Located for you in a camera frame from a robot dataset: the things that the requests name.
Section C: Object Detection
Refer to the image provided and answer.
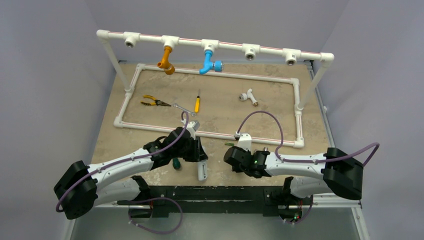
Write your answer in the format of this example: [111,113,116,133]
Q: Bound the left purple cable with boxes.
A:
[55,111,190,214]

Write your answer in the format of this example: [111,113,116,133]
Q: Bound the yellow screwdriver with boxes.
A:
[194,89,201,114]

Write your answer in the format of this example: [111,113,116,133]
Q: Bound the aluminium rail frame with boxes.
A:
[53,62,364,225]

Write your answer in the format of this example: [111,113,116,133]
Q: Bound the yellow handled pliers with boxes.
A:
[140,94,172,107]

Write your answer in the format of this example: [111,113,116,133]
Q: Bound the silver wrench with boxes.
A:
[172,103,197,117]

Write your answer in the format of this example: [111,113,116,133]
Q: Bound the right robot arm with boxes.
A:
[223,146,364,204]

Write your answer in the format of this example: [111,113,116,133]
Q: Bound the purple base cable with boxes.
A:
[127,196,185,235]

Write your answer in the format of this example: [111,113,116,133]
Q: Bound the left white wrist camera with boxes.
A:
[181,119,200,139]

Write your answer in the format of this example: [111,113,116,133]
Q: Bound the white plastic faucet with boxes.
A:
[238,88,259,107]

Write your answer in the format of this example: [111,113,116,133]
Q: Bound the orange plastic faucet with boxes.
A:
[156,46,175,75]

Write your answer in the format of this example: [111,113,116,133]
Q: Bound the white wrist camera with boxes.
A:
[181,119,200,139]
[234,132,252,151]

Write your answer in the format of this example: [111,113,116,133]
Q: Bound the white remote control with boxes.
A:
[197,160,208,181]

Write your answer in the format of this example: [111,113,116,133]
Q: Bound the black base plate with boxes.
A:
[117,185,313,219]

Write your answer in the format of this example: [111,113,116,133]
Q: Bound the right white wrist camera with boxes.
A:
[234,132,252,151]

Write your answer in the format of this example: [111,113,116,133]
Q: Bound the blue plastic faucet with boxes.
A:
[199,50,224,75]

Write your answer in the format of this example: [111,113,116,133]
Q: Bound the green stubby screwdriver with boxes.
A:
[172,158,182,171]

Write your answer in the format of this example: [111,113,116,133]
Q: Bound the white PVC pipe frame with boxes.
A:
[96,29,335,149]

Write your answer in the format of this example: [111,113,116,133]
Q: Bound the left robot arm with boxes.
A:
[53,127,209,220]

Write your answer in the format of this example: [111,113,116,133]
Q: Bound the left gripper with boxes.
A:
[171,136,207,163]

